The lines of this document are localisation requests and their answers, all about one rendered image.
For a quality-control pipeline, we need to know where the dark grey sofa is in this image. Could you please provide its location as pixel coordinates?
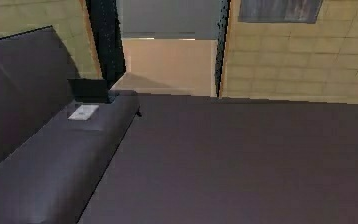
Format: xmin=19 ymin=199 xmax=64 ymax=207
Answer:
xmin=0 ymin=25 xmax=143 ymax=224

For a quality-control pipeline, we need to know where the black laptop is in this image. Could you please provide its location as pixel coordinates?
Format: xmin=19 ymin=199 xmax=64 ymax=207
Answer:
xmin=67 ymin=78 xmax=120 ymax=105

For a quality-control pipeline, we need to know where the white flat box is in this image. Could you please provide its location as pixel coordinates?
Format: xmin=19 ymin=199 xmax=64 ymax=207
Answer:
xmin=67 ymin=104 xmax=100 ymax=122

